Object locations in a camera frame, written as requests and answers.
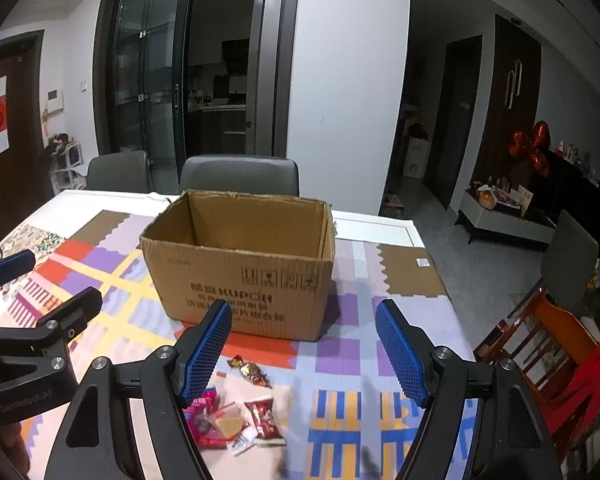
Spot grey dining chair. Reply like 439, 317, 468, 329
86, 151, 152, 193
180, 155, 300, 197

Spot grey dining chair centre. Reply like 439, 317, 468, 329
180, 155, 300, 197

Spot glass sliding door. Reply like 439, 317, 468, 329
93, 0, 190, 193

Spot person's left hand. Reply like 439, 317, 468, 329
0, 422, 30, 476

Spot colourful patchwork tablecloth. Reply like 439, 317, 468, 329
0, 191, 474, 479

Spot white wall intercom panel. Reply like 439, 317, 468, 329
45, 89, 64, 115

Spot red snack packet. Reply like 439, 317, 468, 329
244, 396, 286, 448

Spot red cloth on chair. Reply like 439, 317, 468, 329
541, 346, 600, 439

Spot red heart balloons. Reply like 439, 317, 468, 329
508, 120, 550, 177

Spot white low side table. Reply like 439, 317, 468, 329
455, 192, 555, 252

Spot white box in hallway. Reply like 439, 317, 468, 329
403, 138, 429, 180

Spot grey chair right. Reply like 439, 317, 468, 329
509, 209, 600, 319

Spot red gold candy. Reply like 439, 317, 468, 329
227, 356, 272, 388

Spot red wooden chair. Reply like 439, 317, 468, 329
474, 292, 600, 460

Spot heart biscuit clear packet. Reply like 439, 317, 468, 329
209, 402, 258, 456

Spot grey dining chair left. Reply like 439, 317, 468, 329
86, 151, 152, 193

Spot pink snack packet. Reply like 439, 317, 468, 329
184, 387, 226, 450

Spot white shoe rack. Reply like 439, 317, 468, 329
41, 132, 87, 195

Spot brown cardboard box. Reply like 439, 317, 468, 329
140, 191, 335, 341

